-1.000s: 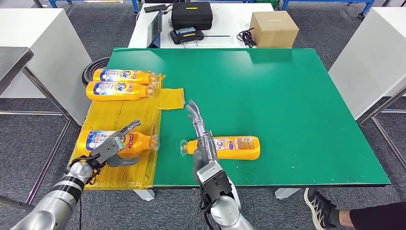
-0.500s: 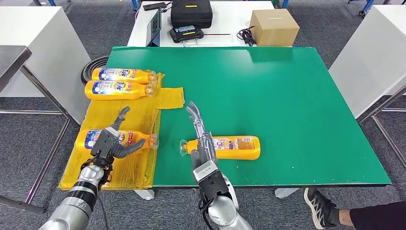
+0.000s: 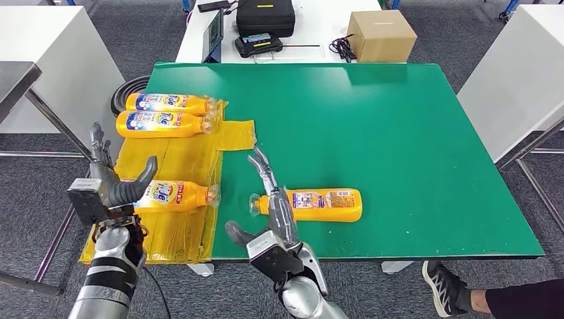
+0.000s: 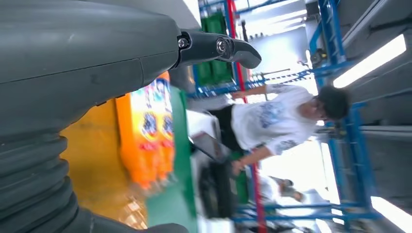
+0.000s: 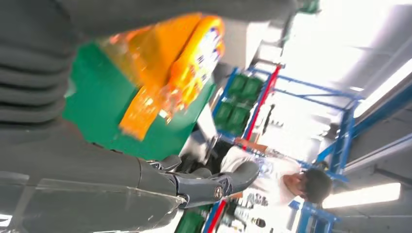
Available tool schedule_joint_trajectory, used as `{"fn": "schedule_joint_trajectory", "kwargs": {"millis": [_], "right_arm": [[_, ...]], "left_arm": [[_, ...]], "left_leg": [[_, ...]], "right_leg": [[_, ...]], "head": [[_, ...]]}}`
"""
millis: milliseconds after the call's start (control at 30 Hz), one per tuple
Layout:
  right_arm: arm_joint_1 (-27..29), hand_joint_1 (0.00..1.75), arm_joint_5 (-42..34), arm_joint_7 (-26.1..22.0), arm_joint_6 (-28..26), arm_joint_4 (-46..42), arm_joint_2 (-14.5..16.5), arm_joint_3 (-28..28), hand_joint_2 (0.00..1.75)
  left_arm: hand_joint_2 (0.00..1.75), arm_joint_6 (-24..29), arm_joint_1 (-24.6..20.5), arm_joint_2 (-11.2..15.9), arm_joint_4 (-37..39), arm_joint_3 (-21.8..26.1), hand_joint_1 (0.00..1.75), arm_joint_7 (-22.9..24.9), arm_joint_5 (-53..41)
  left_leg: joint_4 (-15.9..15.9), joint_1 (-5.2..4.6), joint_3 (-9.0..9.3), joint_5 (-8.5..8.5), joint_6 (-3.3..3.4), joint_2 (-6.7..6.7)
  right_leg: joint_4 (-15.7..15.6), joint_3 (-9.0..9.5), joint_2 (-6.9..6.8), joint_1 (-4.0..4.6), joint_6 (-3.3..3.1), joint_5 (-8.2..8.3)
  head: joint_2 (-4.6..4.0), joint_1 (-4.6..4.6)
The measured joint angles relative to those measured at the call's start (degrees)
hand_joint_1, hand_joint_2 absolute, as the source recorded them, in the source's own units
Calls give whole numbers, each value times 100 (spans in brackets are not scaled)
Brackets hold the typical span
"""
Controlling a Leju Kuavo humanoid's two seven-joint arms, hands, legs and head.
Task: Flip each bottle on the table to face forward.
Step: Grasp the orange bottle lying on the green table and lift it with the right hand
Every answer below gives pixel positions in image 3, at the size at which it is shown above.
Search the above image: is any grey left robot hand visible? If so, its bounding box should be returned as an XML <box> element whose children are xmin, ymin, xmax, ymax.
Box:
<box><xmin>89</xmin><ymin>122</ymin><xmax>158</xmax><ymax>209</ymax></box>

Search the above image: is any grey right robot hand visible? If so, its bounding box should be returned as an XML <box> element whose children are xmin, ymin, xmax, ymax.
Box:
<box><xmin>224</xmin><ymin>146</ymin><xmax>304</xmax><ymax>249</ymax></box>

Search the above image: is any orange detergent bottle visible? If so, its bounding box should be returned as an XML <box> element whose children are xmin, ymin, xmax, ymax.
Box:
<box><xmin>125</xmin><ymin>92</ymin><xmax>217</xmax><ymax>118</ymax></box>
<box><xmin>116</xmin><ymin>110</ymin><xmax>220</xmax><ymax>140</ymax></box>
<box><xmin>132</xmin><ymin>180</ymin><xmax>221</xmax><ymax>215</ymax></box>
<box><xmin>249</xmin><ymin>188</ymin><xmax>364</xmax><ymax>224</ymax></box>

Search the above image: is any yellow plastic sheet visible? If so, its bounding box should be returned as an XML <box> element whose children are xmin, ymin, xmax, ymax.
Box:
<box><xmin>79</xmin><ymin>98</ymin><xmax>257</xmax><ymax>266</ymax></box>

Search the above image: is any white table foot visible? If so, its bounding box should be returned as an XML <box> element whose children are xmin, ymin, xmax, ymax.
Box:
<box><xmin>380</xmin><ymin>261</ymin><xmax>416</xmax><ymax>274</ymax></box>
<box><xmin>187</xmin><ymin>263</ymin><xmax>215</xmax><ymax>277</ymax></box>

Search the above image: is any black handheld controller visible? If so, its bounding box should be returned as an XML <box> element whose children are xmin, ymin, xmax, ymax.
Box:
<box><xmin>234</xmin><ymin>33</ymin><xmax>284</xmax><ymax>59</ymax></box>

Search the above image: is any dark tablet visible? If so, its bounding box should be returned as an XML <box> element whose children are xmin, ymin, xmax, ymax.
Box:
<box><xmin>202</xmin><ymin>9</ymin><xmax>224</xmax><ymax>64</ymax></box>

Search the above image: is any white table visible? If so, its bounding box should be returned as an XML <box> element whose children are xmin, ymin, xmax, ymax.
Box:
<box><xmin>175</xmin><ymin>0</ymin><xmax>406</xmax><ymax>64</ymax></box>

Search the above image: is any black carrying case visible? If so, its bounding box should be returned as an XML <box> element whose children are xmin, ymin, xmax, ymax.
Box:
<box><xmin>235</xmin><ymin>0</ymin><xmax>297</xmax><ymax>39</ymax></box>

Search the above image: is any cardboard box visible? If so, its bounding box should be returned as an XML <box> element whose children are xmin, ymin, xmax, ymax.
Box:
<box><xmin>347</xmin><ymin>9</ymin><xmax>418</xmax><ymax>64</ymax></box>

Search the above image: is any black phone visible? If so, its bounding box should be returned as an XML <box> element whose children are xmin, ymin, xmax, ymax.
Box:
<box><xmin>197</xmin><ymin>1</ymin><xmax>231</xmax><ymax>13</ymax></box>

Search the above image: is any blue metal rack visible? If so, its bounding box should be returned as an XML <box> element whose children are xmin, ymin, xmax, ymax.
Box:
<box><xmin>499</xmin><ymin>0</ymin><xmax>521</xmax><ymax>21</ymax></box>

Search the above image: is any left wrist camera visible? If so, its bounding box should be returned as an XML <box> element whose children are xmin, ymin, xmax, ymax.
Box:
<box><xmin>67</xmin><ymin>178</ymin><xmax>109</xmax><ymax>225</ymax></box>

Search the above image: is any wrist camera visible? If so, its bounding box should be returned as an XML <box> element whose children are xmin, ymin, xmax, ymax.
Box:
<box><xmin>245</xmin><ymin>230</ymin><xmax>306</xmax><ymax>282</ymax></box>
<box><xmin>67</xmin><ymin>178</ymin><xmax>109</xmax><ymax>225</ymax></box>

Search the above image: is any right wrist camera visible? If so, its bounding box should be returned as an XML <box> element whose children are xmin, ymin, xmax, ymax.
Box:
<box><xmin>245</xmin><ymin>230</ymin><xmax>306</xmax><ymax>282</ymax></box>

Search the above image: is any steel table frame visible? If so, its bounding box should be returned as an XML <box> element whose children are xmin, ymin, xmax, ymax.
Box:
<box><xmin>497</xmin><ymin>115</ymin><xmax>564</xmax><ymax>234</ymax></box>
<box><xmin>0</xmin><ymin>61</ymin><xmax>96</xmax><ymax>296</ymax></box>

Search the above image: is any black cable bundle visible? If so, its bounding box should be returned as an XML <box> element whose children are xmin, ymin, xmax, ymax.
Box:
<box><xmin>329</xmin><ymin>34</ymin><xmax>358</xmax><ymax>64</ymax></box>

